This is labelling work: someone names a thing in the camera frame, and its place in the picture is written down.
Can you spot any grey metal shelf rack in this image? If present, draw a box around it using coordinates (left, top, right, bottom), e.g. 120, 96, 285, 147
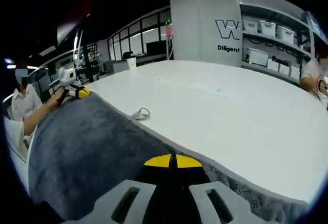
238, 0, 322, 83

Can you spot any group of white storage boxes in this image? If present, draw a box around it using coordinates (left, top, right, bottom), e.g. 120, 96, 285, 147
242, 18, 302, 80

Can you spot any red ceiling panel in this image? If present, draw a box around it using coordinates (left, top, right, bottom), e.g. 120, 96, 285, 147
56, 2, 93, 44

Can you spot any white paper cup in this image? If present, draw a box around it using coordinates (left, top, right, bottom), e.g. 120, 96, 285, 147
126, 57, 137, 71

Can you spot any person's left hand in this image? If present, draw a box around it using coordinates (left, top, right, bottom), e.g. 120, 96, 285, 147
52, 88, 69, 106

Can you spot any person's torso white shirt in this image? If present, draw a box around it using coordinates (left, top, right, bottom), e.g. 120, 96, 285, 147
4, 117, 34, 164

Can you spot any black wrist strap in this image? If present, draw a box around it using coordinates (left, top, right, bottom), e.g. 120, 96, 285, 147
56, 90, 69, 105

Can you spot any grey towel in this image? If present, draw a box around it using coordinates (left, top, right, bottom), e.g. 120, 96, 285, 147
27, 90, 312, 224

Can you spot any grey cabinet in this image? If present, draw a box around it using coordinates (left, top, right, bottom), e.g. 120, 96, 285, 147
112, 61, 129, 74

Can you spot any black flat screen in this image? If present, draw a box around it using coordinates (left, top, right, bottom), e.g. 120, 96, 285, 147
145, 40, 170, 55

